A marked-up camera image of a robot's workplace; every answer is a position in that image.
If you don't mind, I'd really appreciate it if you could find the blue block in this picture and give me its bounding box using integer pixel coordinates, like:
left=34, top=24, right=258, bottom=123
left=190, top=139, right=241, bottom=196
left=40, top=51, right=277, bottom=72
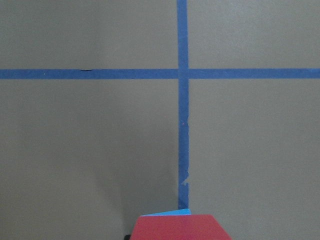
left=141, top=208, right=192, bottom=217

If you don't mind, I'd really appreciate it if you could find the red block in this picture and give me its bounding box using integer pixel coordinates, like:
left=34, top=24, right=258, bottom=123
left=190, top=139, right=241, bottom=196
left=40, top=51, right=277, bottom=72
left=130, top=214, right=231, bottom=240

